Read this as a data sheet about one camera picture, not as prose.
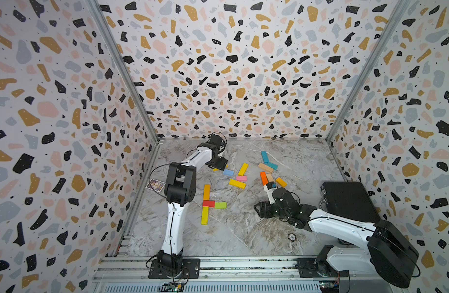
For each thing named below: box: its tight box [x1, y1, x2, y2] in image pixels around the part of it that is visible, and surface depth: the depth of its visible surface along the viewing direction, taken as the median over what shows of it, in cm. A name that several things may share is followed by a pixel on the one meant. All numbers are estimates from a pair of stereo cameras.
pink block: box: [235, 175, 248, 182], surface depth 103 cm
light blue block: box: [223, 169, 235, 177], surface depth 106 cm
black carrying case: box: [320, 181, 381, 223], surface depth 91 cm
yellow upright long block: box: [237, 162, 249, 177], surface depth 108 cm
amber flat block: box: [275, 177, 288, 188], surface depth 103 cm
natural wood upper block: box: [258, 162, 274, 174], surface depth 110 cm
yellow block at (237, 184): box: [228, 178, 247, 190], surface depth 102 cm
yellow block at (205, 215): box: [201, 206, 210, 226], surface depth 89 cm
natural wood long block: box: [265, 172, 275, 183], surface depth 105 cm
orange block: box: [259, 171, 270, 186], surface depth 105 cm
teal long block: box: [261, 150, 270, 164], surface depth 116 cm
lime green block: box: [214, 202, 227, 210], surface depth 94 cm
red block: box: [202, 200, 215, 208], surface depth 95 cm
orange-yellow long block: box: [203, 184, 211, 201], surface depth 98 cm
